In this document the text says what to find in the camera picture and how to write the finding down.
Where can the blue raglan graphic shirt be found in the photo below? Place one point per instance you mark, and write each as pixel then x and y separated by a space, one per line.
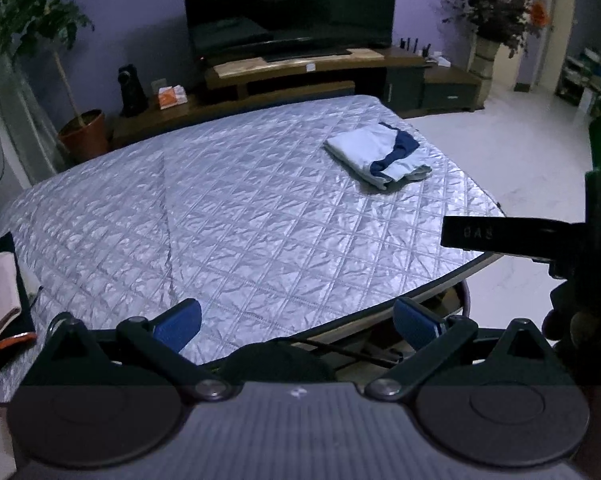
pixel 381 155

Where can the black speaker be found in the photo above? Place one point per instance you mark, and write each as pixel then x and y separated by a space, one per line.
pixel 134 99

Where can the silver quilted bedspread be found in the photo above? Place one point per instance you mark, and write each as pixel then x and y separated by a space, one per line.
pixel 247 214

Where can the dark low side cabinet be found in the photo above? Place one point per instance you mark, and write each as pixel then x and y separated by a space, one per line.
pixel 449 89

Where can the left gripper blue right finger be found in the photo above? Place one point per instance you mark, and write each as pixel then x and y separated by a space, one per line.
pixel 415 324

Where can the black magnifying glass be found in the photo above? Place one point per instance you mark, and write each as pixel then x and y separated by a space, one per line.
pixel 65 328

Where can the orange tissue box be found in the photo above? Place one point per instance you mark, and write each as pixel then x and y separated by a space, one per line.
pixel 171 96

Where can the potted tree in red pot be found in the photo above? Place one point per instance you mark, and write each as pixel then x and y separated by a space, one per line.
pixel 43 30

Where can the white wall socket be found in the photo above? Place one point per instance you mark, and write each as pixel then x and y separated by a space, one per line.
pixel 158 84

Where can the wooden TV stand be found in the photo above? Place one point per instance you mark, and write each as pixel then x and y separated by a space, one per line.
pixel 392 75

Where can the grey curtain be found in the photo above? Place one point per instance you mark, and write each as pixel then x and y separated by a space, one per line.
pixel 26 126

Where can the flower plant in vase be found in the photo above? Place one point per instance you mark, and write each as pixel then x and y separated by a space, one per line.
pixel 512 25

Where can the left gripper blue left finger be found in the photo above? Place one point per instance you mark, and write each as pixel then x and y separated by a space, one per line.
pixel 176 327

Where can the large black television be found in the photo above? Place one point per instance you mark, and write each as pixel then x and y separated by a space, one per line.
pixel 230 30

